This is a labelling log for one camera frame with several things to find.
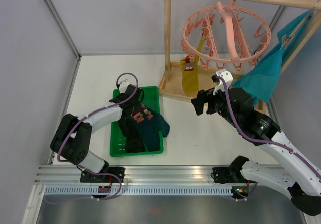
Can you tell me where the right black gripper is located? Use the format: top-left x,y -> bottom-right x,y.
191,82 -> 240,128

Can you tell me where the yellow sock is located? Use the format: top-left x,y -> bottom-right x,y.
196,20 -> 215,54
180,56 -> 199,95

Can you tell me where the christmas pattern sock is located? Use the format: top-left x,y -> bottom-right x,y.
129,108 -> 160,152

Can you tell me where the pink round clip hanger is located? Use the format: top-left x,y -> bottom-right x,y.
181,0 -> 271,72

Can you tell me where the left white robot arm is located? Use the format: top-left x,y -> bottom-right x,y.
50,84 -> 144,183

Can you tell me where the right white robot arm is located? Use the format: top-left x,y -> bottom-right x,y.
191,88 -> 320,216

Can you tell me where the metal clip hanger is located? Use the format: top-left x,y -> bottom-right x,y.
277,0 -> 320,52

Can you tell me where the wooden clothes rack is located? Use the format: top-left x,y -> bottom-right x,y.
159,0 -> 320,101

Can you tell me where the dark teal sock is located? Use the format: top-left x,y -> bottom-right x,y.
142,104 -> 170,138

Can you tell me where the black sock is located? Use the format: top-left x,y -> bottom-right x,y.
118,118 -> 146,153

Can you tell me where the green plastic tray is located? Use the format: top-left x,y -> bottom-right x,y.
110,86 -> 164,157

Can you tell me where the teal cloth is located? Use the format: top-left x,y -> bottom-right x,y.
232,10 -> 314,106

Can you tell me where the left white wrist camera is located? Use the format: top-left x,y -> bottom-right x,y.
118,79 -> 130,93

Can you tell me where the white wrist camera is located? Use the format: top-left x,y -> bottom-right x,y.
118,79 -> 130,93
212,69 -> 233,95

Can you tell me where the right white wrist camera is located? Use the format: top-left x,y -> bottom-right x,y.
212,69 -> 233,95

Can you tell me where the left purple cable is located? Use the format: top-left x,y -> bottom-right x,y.
57,72 -> 139,162

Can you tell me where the slotted cable duct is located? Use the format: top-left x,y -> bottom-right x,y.
45,185 -> 233,196

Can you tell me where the aluminium mounting rail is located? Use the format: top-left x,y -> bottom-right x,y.
34,165 -> 294,184

